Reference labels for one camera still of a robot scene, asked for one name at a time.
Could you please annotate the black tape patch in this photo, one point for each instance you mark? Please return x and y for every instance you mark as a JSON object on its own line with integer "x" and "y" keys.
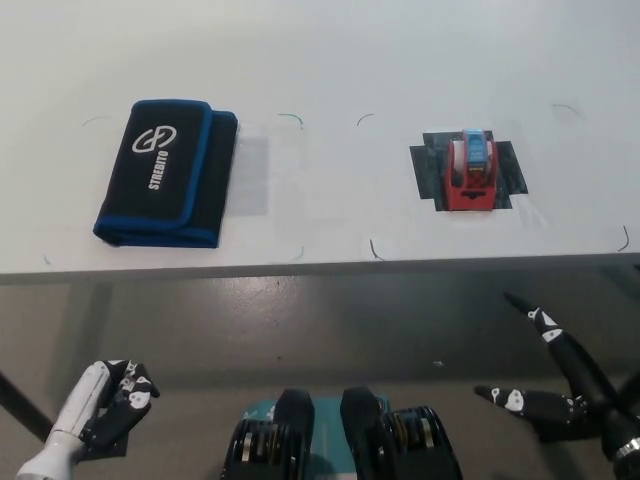
{"x": 427, "y": 170}

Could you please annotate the black ribbed robot right block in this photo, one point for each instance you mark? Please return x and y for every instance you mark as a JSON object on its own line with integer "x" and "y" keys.
{"x": 400, "y": 440}

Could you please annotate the black blue Strebito pouch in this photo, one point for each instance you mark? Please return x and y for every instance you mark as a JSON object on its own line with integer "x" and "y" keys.
{"x": 160, "y": 180}

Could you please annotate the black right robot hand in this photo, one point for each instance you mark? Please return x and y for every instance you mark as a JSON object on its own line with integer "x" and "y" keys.
{"x": 575, "y": 365}

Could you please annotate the red tape dispenser blue tape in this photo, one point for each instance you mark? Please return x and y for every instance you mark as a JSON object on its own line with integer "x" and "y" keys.
{"x": 471, "y": 185}

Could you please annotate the black ribbed robot left block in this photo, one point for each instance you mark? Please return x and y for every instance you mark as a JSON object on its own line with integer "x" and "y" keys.
{"x": 272, "y": 440}

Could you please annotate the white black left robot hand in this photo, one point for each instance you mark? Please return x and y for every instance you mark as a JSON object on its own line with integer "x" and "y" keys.
{"x": 82, "y": 400}

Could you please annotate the black table leg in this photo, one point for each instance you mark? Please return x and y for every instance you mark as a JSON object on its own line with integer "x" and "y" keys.
{"x": 22, "y": 405}

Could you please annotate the black ribbed robot block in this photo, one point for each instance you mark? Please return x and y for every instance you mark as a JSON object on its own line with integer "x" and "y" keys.
{"x": 400, "y": 440}
{"x": 272, "y": 440}

